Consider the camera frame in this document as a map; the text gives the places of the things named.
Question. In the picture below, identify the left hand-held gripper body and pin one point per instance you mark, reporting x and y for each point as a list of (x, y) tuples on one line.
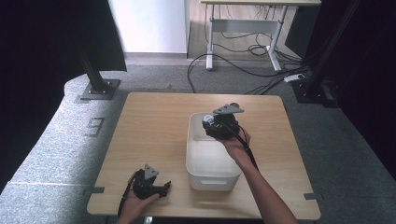
[(144, 186)]

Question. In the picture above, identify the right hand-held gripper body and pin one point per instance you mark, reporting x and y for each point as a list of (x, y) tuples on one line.
[(222, 126)]

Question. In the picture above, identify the white plastic storage bin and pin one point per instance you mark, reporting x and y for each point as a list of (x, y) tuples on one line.
[(208, 158)]

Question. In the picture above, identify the person's left hand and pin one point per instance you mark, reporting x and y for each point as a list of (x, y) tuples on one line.
[(134, 208)]

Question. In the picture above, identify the person's right hand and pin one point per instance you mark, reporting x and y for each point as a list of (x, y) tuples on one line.
[(238, 149)]

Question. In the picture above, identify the grey tape strip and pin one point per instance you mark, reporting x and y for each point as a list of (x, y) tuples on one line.
[(313, 196), (95, 189)]

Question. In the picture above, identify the grey floor outlet cover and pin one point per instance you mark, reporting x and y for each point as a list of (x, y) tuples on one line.
[(94, 127)]

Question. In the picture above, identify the white power strip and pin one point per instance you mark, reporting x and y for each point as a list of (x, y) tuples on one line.
[(294, 77)]

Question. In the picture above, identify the black metal stand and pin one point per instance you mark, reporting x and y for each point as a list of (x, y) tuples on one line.
[(96, 82), (314, 84)]

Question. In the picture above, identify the white-legged wooden desk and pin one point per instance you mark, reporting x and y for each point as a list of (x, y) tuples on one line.
[(246, 25)]

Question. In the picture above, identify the dark curtain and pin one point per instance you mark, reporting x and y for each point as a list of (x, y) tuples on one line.
[(367, 77), (37, 62)]

